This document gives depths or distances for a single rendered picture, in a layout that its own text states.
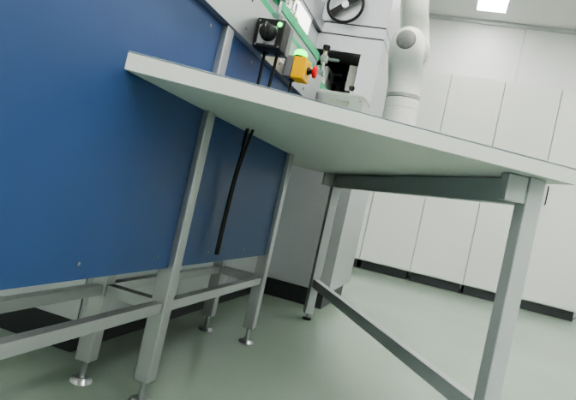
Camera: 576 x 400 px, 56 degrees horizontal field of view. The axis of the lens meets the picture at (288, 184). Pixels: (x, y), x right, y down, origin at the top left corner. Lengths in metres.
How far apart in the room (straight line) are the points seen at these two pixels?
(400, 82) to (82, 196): 1.25
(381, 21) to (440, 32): 3.39
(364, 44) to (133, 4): 2.19
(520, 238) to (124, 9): 0.93
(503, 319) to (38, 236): 0.95
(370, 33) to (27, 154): 2.47
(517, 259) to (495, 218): 4.39
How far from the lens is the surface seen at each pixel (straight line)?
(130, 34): 1.04
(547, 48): 6.51
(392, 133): 1.10
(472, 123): 5.77
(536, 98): 5.88
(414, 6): 2.05
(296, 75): 1.73
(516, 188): 1.29
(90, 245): 1.05
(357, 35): 3.13
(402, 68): 1.94
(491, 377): 1.33
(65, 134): 0.93
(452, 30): 6.51
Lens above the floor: 0.55
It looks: 1 degrees up
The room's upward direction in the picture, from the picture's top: 13 degrees clockwise
